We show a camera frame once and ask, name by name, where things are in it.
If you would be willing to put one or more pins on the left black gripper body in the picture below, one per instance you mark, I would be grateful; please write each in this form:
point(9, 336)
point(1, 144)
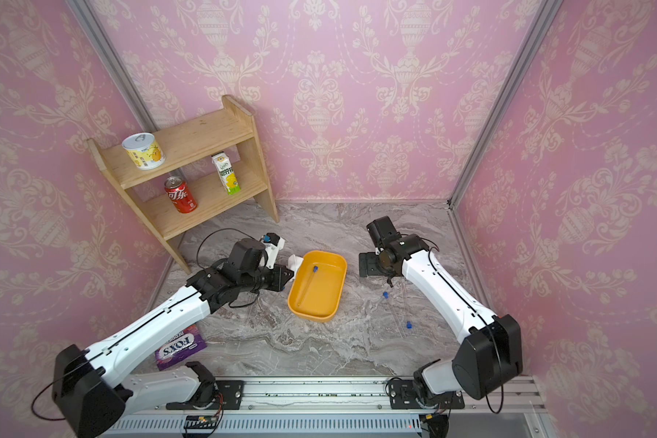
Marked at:
point(270, 279)

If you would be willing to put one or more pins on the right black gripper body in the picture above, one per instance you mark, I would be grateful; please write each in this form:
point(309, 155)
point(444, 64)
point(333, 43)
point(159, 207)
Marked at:
point(374, 264)

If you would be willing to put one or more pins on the white wiping cloth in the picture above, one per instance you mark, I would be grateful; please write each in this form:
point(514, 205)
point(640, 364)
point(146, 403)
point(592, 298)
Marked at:
point(294, 263)

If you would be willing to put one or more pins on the test tube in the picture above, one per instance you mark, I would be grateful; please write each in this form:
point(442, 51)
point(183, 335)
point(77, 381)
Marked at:
point(406, 308)
point(305, 290)
point(389, 305)

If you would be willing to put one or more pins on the yellow plastic basin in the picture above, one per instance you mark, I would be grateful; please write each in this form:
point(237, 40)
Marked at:
point(325, 293)

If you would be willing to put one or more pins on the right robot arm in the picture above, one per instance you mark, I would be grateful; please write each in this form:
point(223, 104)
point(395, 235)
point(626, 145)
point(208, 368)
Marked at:
point(490, 352)

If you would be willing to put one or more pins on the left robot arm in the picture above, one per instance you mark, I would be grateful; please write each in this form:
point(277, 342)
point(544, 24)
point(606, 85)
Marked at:
point(95, 387)

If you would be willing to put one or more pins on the purple tissue pack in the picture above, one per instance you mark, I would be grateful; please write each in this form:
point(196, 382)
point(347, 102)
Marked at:
point(180, 348)

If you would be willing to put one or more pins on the green white juice carton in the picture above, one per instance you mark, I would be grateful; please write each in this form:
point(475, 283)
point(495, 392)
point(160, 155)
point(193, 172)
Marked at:
point(226, 173)

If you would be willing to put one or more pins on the red cola can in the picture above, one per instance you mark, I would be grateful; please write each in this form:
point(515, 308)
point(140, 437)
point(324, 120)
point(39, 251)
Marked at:
point(179, 193)

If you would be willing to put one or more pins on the yellow white tin can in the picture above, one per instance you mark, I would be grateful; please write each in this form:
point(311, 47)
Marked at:
point(144, 151)

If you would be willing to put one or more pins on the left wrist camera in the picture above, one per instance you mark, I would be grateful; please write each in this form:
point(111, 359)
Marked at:
point(273, 244)

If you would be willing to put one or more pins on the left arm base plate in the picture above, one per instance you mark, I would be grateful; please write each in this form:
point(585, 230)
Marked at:
point(226, 395)

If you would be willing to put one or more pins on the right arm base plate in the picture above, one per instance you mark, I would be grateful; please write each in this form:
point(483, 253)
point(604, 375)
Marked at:
point(404, 395)

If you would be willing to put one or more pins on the aluminium front rail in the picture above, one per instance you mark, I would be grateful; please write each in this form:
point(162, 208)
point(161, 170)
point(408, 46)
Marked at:
point(345, 407)

